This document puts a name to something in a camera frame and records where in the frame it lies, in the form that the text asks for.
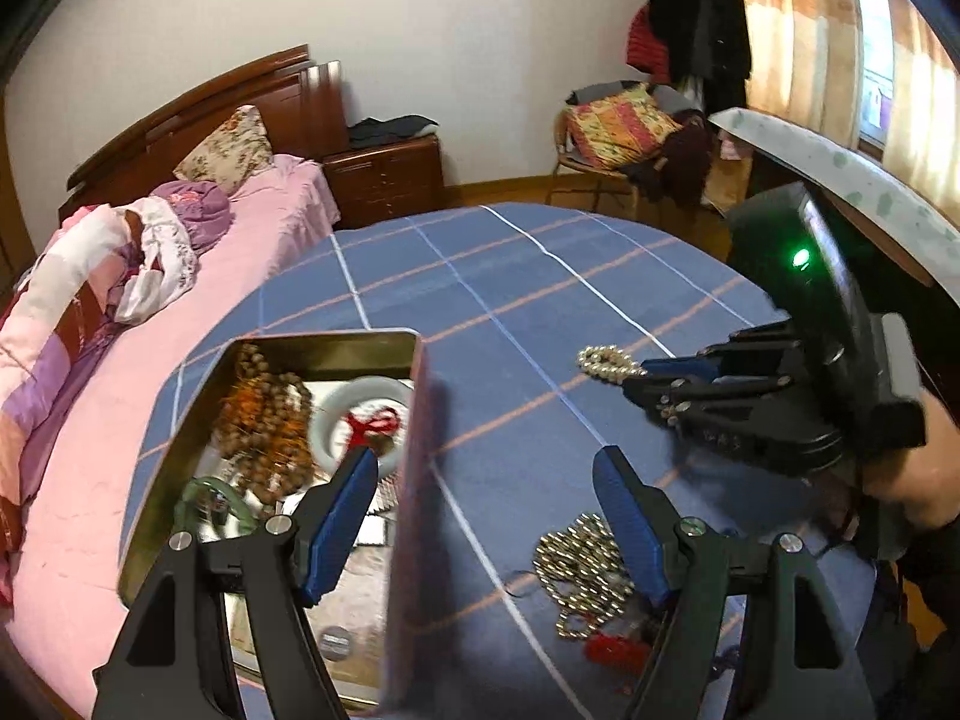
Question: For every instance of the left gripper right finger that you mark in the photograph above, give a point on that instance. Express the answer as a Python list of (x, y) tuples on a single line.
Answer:
[(796, 659)]

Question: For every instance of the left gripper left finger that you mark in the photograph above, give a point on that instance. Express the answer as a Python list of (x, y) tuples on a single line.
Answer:
[(172, 658)]

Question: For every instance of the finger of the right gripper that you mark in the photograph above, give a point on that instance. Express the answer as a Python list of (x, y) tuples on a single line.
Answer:
[(751, 352), (728, 405)]

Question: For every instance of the dark green jade bangle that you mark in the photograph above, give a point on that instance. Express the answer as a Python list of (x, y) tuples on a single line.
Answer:
[(209, 508)]

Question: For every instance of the pink metal tin box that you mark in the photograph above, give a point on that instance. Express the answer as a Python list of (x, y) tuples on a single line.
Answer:
[(255, 507)]

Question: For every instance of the red knot tassel charm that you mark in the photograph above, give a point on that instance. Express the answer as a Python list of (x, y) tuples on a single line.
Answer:
[(376, 431)]

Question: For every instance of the pale jade bangle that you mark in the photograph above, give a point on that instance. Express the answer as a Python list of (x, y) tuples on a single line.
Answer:
[(369, 411)]

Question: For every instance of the person's right hand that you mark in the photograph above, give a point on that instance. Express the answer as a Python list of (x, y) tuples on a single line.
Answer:
[(925, 481)]

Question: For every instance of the pink bed sheet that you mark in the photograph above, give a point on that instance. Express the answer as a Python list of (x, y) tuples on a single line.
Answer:
[(66, 612)]

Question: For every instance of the blue plaid tablecloth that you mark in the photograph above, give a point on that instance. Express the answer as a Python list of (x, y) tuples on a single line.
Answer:
[(486, 310)]

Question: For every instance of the desk with patterned cover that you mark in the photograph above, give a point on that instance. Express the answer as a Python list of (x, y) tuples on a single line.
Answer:
[(923, 232)]

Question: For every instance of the dark maroon clothes on chair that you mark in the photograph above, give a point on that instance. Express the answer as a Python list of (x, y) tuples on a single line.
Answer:
[(679, 169)]

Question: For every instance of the rattan chair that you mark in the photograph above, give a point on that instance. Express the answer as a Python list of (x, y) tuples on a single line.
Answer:
[(572, 173)]

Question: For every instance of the colourful striped cushion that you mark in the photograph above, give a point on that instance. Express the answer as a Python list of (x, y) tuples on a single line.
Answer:
[(619, 130)]

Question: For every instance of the red hanging garment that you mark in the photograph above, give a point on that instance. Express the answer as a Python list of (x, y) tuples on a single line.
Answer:
[(644, 51)]

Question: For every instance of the hanging dark coats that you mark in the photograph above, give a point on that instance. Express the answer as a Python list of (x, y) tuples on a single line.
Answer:
[(709, 49)]

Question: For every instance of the beige curtain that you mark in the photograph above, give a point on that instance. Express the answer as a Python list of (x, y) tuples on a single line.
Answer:
[(849, 69)]

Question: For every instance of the wooden nightstand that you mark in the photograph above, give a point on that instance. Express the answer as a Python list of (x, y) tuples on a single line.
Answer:
[(387, 182)]

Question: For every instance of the pink purple patchwork quilt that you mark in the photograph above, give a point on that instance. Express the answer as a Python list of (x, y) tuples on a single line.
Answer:
[(107, 267)]

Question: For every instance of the dark clothes on nightstand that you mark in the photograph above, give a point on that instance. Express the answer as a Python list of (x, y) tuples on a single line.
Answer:
[(374, 133)]

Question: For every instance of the purple garment on bed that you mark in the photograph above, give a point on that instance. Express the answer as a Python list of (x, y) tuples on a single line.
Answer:
[(202, 208)]

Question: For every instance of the wooden bed headboard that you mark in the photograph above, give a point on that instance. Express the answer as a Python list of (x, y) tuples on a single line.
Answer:
[(300, 100)]

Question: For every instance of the floral pillow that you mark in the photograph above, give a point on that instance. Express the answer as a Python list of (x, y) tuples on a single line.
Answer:
[(236, 150)]

